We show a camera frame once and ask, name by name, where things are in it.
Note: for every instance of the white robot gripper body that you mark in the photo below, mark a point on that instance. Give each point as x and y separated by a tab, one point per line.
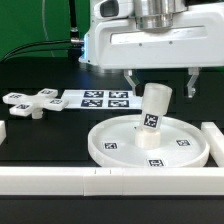
129	36

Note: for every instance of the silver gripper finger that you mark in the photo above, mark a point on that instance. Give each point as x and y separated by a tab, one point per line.
193	72
133	81

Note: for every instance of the white round table top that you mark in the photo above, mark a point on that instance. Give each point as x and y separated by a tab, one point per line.
122	142

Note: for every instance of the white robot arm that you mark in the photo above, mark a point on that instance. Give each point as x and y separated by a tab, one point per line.
127	35

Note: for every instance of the white marker plate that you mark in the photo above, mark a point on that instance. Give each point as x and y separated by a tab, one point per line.
101	99

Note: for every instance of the white right fence bar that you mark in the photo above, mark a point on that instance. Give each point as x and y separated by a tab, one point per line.
215	138

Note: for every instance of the white fence bar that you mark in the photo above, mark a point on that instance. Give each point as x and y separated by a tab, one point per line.
215	138
111	181
2	131

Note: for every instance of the white cross-shaped table base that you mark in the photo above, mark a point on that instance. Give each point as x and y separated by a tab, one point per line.
25	105

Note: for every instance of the white left fence bar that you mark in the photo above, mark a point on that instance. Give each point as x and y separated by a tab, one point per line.
2	131

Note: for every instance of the white front fence bar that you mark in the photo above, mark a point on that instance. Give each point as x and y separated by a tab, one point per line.
111	181

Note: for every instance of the black vertical cable connector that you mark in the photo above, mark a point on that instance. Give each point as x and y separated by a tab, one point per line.
74	32

